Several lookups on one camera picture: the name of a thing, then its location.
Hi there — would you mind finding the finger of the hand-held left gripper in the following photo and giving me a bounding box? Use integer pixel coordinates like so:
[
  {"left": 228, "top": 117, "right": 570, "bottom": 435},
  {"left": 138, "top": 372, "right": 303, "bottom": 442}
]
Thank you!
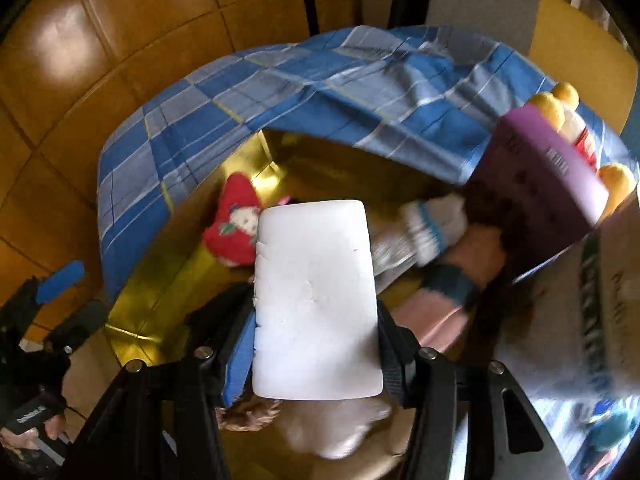
[
  {"left": 44, "top": 300, "right": 109, "bottom": 357},
  {"left": 34, "top": 259, "right": 87, "bottom": 307}
]

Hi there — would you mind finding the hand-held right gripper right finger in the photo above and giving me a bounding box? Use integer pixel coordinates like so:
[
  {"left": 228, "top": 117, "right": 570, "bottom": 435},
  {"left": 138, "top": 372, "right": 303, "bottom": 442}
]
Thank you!
[{"left": 375, "top": 301, "right": 571, "bottom": 480}]

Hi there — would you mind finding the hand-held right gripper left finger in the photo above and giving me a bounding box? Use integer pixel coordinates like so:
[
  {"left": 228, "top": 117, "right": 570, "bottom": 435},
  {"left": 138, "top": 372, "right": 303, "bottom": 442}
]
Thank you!
[{"left": 75, "top": 284, "right": 261, "bottom": 480}]

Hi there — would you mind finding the white foam block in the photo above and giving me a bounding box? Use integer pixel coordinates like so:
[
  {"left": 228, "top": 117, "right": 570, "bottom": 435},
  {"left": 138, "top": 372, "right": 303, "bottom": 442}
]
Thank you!
[{"left": 251, "top": 200, "right": 385, "bottom": 401}]

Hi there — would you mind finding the gold box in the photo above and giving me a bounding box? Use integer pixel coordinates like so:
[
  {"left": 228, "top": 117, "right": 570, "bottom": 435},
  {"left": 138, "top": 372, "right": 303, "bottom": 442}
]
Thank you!
[{"left": 102, "top": 129, "right": 501, "bottom": 480}]

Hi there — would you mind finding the red sock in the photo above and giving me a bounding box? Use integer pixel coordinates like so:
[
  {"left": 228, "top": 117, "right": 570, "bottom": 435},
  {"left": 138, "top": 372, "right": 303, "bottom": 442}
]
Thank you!
[{"left": 202, "top": 172, "right": 265, "bottom": 267}]

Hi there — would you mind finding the person's left hand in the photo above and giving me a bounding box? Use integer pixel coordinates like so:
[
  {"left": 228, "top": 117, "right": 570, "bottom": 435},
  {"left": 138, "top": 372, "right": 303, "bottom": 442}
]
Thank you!
[{"left": 0, "top": 411, "right": 69, "bottom": 480}]

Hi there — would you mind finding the brown curly tuft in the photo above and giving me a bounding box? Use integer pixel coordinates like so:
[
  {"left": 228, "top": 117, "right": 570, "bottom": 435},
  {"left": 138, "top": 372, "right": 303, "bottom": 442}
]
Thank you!
[{"left": 216, "top": 400, "right": 282, "bottom": 434}]

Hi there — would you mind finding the pink sock with blue band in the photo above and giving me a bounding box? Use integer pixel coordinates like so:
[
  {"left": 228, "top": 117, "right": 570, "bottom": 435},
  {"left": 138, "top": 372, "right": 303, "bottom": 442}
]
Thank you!
[{"left": 394, "top": 224, "right": 507, "bottom": 357}]

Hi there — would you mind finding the white fluffy toy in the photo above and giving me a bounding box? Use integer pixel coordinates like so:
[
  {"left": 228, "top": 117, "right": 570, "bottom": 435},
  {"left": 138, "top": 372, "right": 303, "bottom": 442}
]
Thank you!
[{"left": 279, "top": 399, "right": 392, "bottom": 461}]

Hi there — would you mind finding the white sock with blue stripes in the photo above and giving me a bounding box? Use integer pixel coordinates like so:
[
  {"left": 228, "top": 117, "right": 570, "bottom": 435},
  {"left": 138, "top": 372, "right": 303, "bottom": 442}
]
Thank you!
[{"left": 372, "top": 192, "right": 469, "bottom": 277}]

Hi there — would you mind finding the white protein powder can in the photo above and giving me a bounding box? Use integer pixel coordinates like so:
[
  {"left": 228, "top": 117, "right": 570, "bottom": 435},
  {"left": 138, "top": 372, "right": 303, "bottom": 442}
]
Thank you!
[{"left": 497, "top": 207, "right": 640, "bottom": 403}]

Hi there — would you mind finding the purple box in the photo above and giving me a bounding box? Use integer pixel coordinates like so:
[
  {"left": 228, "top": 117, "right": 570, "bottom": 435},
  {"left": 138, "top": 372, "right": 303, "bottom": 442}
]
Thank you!
[{"left": 464, "top": 105, "right": 612, "bottom": 272}]

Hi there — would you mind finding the teal cloth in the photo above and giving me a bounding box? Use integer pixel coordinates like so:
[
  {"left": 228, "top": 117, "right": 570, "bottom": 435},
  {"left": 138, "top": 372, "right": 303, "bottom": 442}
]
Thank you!
[{"left": 581, "top": 399, "right": 640, "bottom": 467}]

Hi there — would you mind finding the blue checked cloth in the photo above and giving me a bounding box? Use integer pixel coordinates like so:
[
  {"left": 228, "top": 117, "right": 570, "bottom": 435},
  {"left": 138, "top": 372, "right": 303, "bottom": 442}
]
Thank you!
[{"left": 97, "top": 25, "right": 640, "bottom": 301}]

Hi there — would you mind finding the yellow board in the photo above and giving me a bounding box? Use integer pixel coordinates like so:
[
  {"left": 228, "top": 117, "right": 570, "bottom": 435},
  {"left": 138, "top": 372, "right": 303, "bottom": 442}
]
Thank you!
[{"left": 529, "top": 0, "right": 639, "bottom": 133}]

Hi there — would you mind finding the grey chair cushion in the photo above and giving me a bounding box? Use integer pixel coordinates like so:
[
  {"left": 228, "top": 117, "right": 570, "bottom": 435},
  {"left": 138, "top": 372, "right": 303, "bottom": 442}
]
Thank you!
[{"left": 425, "top": 0, "right": 542, "bottom": 57}]

